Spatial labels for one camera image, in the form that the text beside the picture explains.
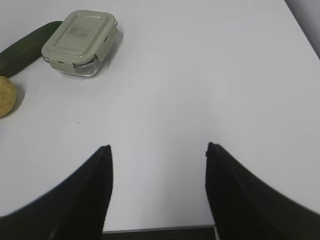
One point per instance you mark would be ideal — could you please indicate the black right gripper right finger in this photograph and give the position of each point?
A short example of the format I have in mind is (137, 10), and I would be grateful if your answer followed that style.
(246, 208)

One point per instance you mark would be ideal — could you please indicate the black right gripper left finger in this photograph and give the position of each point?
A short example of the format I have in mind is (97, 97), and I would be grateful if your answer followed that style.
(74, 210)

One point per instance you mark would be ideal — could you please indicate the yellow lemon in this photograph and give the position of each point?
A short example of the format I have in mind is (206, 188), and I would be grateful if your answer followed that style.
(8, 96)

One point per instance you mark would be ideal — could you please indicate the green lid glass container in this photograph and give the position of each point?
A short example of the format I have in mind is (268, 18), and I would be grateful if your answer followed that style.
(81, 43)

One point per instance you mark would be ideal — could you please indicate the dark green cucumber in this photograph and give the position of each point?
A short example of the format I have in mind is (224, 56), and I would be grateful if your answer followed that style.
(22, 53)

